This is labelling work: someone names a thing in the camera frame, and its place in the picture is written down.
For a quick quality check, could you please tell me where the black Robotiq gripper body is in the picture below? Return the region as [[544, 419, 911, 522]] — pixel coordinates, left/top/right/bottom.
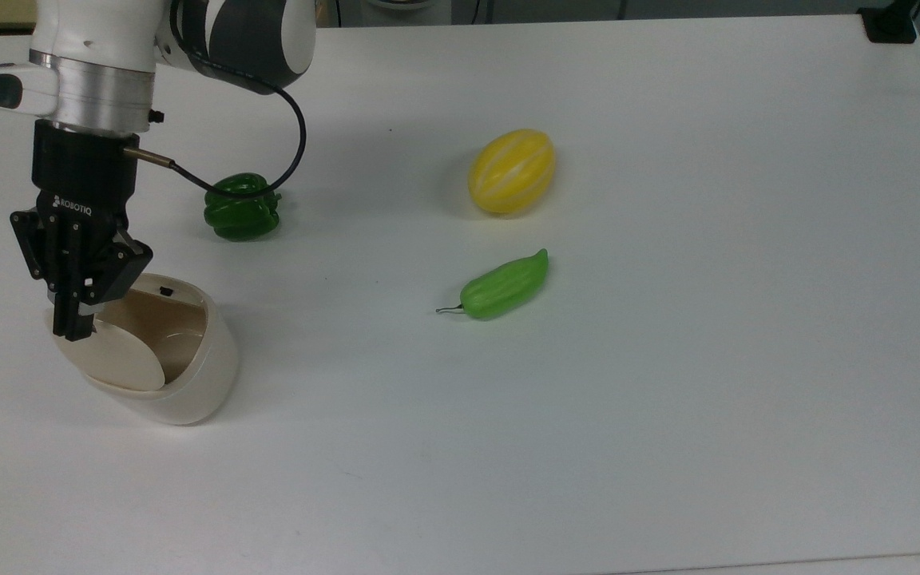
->
[[32, 119, 141, 282]]

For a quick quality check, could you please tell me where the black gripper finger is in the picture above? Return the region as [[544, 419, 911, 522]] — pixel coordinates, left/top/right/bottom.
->
[[10, 207, 77, 341], [74, 230, 154, 341]]

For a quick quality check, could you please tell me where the cream garbage bin with lid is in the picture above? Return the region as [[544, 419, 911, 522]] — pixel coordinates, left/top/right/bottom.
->
[[43, 273, 240, 426]]

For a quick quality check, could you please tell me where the dark green toy bell pepper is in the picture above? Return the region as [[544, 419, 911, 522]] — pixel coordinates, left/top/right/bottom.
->
[[204, 172, 283, 242]]

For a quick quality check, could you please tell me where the light green toy chili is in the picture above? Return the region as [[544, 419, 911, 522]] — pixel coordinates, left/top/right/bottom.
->
[[436, 248, 549, 321]]

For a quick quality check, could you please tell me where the yellow toy melon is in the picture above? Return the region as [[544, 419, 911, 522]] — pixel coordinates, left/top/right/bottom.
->
[[468, 129, 557, 215]]

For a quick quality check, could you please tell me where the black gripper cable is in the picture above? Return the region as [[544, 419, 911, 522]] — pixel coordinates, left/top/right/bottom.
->
[[123, 0, 307, 199]]

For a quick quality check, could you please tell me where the black clamp mount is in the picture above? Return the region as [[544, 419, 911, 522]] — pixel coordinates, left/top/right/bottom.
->
[[858, 0, 920, 45]]

